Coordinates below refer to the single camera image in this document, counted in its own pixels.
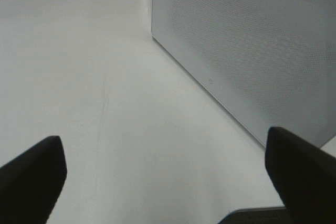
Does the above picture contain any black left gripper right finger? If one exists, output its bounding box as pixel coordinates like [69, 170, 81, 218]
[265, 127, 335, 223]

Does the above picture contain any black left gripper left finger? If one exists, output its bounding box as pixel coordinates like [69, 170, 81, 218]
[1, 136, 67, 223]

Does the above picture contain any white microwave door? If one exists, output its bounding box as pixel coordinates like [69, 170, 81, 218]
[151, 0, 336, 148]

